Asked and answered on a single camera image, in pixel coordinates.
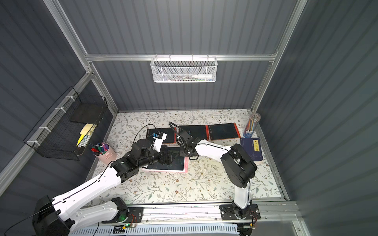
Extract pink white writing tablet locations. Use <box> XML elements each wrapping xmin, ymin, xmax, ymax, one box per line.
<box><xmin>142</xmin><ymin>146</ymin><xmax>185</xmax><ymax>173</ymax></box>

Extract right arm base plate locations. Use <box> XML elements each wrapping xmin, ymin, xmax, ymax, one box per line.
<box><xmin>219</xmin><ymin>204</ymin><xmax>261</xmax><ymax>222</ymax></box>

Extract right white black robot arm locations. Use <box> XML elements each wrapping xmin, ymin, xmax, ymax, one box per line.
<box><xmin>177</xmin><ymin>131</ymin><xmax>258</xmax><ymax>219</ymax></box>

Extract pink cup with markers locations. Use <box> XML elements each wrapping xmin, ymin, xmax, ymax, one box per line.
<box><xmin>91</xmin><ymin>143</ymin><xmax>117</xmax><ymax>165</ymax></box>

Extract pink stylus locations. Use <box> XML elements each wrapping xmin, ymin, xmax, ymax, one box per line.
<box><xmin>184</xmin><ymin>157</ymin><xmax>189</xmax><ymax>173</ymax></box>

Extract red tablet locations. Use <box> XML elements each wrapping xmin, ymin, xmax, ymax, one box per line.
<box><xmin>146</xmin><ymin>127</ymin><xmax>178</xmax><ymax>145</ymax></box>
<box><xmin>179</xmin><ymin>125</ymin><xmax>210</xmax><ymax>141</ymax></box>
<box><xmin>208</xmin><ymin>123</ymin><xmax>240</xmax><ymax>140</ymax></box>

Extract clear cup coloured pencils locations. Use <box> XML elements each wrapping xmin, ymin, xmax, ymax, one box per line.
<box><xmin>243</xmin><ymin>112</ymin><xmax>261</xmax><ymax>138</ymax></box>

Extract black tray in basket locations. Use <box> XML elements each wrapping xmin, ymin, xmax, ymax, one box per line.
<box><xmin>69</xmin><ymin>103</ymin><xmax>105</xmax><ymax>124</ymax></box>

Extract black wire wall basket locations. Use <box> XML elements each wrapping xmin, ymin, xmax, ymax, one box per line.
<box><xmin>24</xmin><ymin>87</ymin><xmax>108</xmax><ymax>161</ymax></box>

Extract yellow sticky notes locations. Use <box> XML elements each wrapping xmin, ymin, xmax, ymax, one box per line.
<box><xmin>76</xmin><ymin>124</ymin><xmax>97</xmax><ymax>148</ymax></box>

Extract white marker in basket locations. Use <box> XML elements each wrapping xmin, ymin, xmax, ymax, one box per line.
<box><xmin>191</xmin><ymin>74</ymin><xmax>213</xmax><ymax>81</ymax></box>

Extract white wire mesh basket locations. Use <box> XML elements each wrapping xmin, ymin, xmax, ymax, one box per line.
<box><xmin>150</xmin><ymin>59</ymin><xmax>218</xmax><ymax>83</ymax></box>

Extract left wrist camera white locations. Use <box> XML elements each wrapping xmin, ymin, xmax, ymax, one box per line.
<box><xmin>153</xmin><ymin>132</ymin><xmax>167</xmax><ymax>152</ymax></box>

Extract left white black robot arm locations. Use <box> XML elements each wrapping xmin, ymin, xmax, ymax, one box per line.
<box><xmin>32</xmin><ymin>139</ymin><xmax>177</xmax><ymax>236</ymax></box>

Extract dark blue notebook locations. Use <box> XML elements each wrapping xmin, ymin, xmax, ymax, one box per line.
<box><xmin>240</xmin><ymin>138</ymin><xmax>263</xmax><ymax>161</ymax></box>

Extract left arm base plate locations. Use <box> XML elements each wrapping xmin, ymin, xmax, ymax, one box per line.
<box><xmin>101</xmin><ymin>207</ymin><xmax>144</xmax><ymax>224</ymax></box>

